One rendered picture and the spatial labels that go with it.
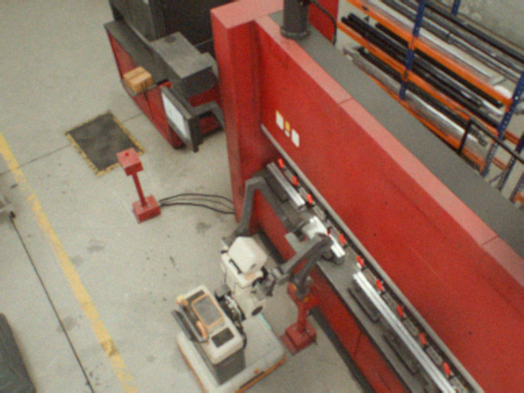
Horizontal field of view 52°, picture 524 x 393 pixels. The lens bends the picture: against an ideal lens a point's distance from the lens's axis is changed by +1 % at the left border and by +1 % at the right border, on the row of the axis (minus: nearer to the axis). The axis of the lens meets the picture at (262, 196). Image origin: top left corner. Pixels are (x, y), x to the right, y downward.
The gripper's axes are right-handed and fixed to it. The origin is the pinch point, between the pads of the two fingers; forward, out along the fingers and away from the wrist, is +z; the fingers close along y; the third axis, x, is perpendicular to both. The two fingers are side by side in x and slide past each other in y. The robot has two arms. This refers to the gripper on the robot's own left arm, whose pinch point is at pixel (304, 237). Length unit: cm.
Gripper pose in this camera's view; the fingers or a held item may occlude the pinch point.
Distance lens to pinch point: 389.0
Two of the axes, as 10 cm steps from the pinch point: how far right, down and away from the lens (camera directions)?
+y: -4.8, -6.6, 5.8
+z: 4.6, 3.7, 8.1
